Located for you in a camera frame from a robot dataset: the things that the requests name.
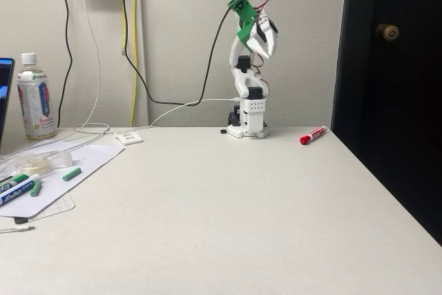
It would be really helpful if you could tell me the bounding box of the brass door knob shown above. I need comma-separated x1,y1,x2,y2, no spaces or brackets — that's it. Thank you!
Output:
375,23,401,42

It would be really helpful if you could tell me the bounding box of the white paper sheet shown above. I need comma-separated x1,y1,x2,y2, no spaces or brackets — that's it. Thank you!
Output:
0,142,125,218

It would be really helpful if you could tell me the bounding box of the white square plastic plate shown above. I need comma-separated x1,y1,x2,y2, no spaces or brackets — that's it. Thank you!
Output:
113,130,144,146

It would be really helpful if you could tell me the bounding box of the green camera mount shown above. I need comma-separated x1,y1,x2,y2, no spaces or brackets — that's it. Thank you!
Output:
227,0,258,50

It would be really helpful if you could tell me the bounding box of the black camera cable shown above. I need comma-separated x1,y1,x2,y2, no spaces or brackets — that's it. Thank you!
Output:
119,0,239,106

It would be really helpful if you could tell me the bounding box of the white cable with plug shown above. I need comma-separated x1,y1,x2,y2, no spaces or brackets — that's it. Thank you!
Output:
0,225,36,234

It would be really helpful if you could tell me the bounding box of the white mesh mat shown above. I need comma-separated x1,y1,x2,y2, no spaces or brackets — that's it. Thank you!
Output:
27,193,76,220

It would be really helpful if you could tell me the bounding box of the red black servo wire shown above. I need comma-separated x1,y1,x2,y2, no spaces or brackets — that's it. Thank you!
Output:
251,0,273,85

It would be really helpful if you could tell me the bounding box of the red dry erase marker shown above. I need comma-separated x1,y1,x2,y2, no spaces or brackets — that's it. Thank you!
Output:
299,125,328,146

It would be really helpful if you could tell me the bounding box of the blue dry erase marker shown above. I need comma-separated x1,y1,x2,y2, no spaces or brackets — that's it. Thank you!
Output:
0,173,43,208

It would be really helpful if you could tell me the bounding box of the green dry erase marker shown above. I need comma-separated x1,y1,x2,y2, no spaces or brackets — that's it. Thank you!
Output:
0,172,30,189

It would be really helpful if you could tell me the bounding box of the thin black cable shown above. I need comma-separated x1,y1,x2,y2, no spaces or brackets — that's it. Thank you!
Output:
57,0,73,129

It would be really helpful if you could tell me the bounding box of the white robot usb cable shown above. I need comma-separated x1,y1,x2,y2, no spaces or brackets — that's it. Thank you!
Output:
6,97,240,158

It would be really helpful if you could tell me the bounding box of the dark door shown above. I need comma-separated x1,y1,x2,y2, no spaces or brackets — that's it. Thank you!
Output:
331,0,442,246

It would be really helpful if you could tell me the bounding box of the black clamp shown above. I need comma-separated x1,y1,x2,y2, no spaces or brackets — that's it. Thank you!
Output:
227,105,242,127

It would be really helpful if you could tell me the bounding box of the laptop computer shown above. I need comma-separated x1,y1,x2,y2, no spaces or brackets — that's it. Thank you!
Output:
0,57,16,154

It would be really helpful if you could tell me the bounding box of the jasmine tea plastic bottle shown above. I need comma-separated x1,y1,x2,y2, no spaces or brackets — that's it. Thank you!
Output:
16,52,57,141

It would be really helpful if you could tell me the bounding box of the clear bag with tape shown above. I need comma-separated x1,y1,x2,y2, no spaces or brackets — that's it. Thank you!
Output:
0,149,75,177

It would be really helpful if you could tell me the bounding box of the white charger cable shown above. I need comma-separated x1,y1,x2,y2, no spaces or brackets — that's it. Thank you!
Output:
72,0,112,136

